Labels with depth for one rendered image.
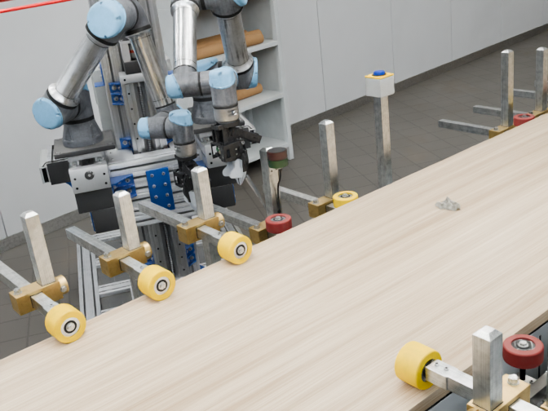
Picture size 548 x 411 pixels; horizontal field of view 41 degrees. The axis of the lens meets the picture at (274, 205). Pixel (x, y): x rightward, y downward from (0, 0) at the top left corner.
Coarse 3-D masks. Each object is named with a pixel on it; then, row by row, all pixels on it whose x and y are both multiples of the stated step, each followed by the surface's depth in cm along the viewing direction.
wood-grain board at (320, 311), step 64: (384, 192) 236; (448, 192) 230; (512, 192) 225; (256, 256) 204; (320, 256) 199; (384, 256) 195; (448, 256) 191; (512, 256) 187; (128, 320) 179; (192, 320) 175; (256, 320) 172; (320, 320) 169; (384, 320) 166; (448, 320) 163; (512, 320) 160; (0, 384) 159; (64, 384) 157; (128, 384) 154; (192, 384) 152; (256, 384) 149; (320, 384) 147; (384, 384) 144
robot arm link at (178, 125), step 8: (176, 112) 249; (184, 112) 248; (168, 120) 250; (176, 120) 247; (184, 120) 248; (168, 128) 249; (176, 128) 248; (184, 128) 248; (192, 128) 251; (168, 136) 251; (176, 136) 250; (184, 136) 249; (192, 136) 251; (176, 144) 251; (184, 144) 250
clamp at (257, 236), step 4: (260, 224) 231; (264, 224) 231; (252, 228) 229; (260, 228) 228; (264, 228) 228; (252, 232) 230; (256, 232) 228; (260, 232) 227; (264, 232) 229; (252, 236) 230; (256, 236) 229; (260, 236) 228; (264, 236) 229; (252, 240) 231; (256, 240) 229; (260, 240) 228; (264, 240) 229
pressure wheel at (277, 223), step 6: (270, 216) 227; (276, 216) 225; (282, 216) 227; (288, 216) 226; (270, 222) 223; (276, 222) 222; (282, 222) 222; (288, 222) 223; (270, 228) 223; (276, 228) 222; (282, 228) 222; (288, 228) 223
